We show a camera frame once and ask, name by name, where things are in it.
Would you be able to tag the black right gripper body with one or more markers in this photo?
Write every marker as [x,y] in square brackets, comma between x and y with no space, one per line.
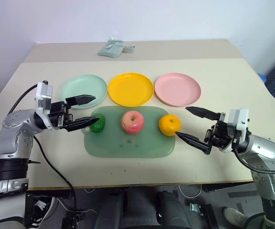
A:
[219,136]

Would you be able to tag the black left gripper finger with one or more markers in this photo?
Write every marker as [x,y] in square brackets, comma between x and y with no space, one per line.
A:
[80,123]
[81,99]

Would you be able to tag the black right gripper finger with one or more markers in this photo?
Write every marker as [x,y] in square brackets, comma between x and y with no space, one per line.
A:
[192,140]
[201,112]

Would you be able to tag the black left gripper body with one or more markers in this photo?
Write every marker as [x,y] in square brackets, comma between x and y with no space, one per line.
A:
[57,114]

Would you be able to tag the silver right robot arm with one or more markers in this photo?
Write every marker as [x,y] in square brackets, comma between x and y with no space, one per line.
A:
[266,148]

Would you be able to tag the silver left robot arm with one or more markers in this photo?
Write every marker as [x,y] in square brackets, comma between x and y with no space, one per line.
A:
[15,124]

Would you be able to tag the light green plate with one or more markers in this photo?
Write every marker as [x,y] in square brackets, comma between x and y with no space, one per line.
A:
[80,86]

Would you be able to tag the green vegetable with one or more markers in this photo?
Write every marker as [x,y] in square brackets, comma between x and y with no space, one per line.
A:
[98,127]

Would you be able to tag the orange fruit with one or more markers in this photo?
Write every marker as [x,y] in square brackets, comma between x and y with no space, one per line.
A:
[169,125]

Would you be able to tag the pink plate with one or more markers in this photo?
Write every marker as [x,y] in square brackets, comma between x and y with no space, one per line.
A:
[177,89]

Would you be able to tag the yellow plate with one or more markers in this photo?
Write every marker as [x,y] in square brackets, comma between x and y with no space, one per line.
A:
[130,89]

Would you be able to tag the red apple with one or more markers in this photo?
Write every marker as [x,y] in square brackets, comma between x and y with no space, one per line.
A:
[132,122]

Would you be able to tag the translucent green cutting board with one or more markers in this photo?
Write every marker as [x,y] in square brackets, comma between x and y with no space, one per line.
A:
[127,146]

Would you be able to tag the pale green plastic packet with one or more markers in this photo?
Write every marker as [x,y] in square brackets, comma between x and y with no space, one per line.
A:
[110,48]

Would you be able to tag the blue plastic container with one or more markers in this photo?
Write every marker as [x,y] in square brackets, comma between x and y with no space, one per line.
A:
[262,77]

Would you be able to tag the dark rounded shape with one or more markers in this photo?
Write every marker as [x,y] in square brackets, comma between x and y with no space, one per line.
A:
[109,211]
[173,211]

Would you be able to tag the black shoe with white stripes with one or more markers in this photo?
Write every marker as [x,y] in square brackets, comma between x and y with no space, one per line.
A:
[40,206]

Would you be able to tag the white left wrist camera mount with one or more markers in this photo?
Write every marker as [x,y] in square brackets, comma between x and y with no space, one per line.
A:
[44,95]

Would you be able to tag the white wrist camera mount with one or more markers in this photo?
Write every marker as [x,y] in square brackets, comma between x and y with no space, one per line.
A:
[238,119]
[44,95]

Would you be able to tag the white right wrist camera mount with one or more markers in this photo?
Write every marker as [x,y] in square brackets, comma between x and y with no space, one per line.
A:
[238,119]

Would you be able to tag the metal caster bracket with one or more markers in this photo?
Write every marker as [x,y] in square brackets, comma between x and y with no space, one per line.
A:
[195,207]

